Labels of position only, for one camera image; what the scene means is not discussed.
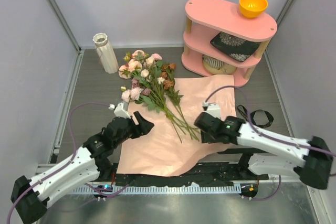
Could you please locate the white ribbed ceramic vase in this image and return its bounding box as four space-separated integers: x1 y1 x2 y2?
93 33 119 74

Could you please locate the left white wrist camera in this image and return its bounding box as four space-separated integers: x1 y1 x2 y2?
108 101 131 119

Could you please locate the orange plastic bowl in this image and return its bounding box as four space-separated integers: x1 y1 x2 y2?
239 0 268 18

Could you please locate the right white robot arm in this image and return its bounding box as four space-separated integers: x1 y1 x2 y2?
194 112 334 190

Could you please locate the black ribbon with gold lettering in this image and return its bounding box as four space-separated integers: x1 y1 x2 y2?
237 105 274 129

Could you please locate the pink three-tier shelf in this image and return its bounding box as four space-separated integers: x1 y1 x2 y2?
182 0 277 87

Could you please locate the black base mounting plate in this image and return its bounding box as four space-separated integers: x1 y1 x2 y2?
114 162 268 187

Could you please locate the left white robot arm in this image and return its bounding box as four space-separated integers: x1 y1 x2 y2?
10 111 154 223

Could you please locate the black floral square plate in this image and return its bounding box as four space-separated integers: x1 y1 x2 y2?
210 32 260 62

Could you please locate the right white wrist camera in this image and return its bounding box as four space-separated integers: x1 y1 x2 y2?
202 102 222 119

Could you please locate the pink artificial flower bouquet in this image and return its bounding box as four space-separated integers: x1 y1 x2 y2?
118 50 199 141

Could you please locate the aluminium frame rail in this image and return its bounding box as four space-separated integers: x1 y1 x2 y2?
33 163 322 185

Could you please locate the white perforated cable duct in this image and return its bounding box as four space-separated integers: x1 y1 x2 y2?
68 183 241 195

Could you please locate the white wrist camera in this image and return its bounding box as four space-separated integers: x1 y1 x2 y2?
202 102 222 119
108 101 131 119

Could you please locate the pink wrapping paper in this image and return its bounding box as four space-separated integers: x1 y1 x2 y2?
117 75 236 177

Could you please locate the striped ceramic bowl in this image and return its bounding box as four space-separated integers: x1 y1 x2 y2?
202 55 237 74

